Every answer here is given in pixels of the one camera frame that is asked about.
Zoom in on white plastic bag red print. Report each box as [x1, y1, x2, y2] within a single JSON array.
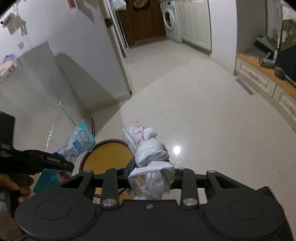
[[122, 122, 175, 200]]

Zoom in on blue white plastic wrapper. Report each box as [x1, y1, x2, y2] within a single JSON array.
[[55, 120, 96, 163]]

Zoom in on yellow round trash bin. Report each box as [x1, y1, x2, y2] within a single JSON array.
[[79, 139, 133, 174]]

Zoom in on person's left hand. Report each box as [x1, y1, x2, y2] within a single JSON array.
[[0, 174, 34, 203]]

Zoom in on grey bed base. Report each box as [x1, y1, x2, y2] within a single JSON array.
[[1, 42, 94, 153]]

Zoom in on white wood-top low cabinet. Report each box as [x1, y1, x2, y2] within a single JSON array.
[[234, 53, 295, 130]]

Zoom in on grey cylinder on cabinet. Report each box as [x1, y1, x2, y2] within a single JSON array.
[[259, 58, 275, 69]]

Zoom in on black television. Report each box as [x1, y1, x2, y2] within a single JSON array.
[[274, 19, 296, 86]]

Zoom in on white kitchen cabinets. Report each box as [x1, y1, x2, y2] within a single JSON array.
[[176, 0, 212, 53]]

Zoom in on white washing machine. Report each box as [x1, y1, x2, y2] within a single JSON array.
[[160, 1, 182, 43]]

